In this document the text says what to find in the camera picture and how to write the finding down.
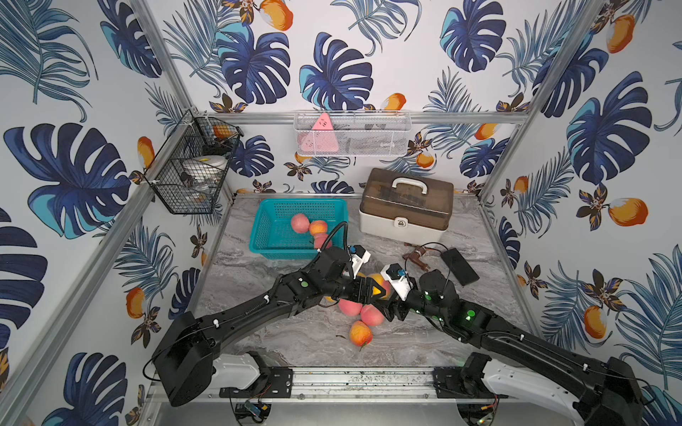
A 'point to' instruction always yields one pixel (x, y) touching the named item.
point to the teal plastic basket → (273, 237)
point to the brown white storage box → (403, 206)
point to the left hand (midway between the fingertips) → (379, 288)
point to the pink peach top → (349, 307)
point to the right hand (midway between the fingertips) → (379, 286)
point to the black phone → (459, 266)
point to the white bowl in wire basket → (206, 169)
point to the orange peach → (360, 334)
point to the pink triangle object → (321, 138)
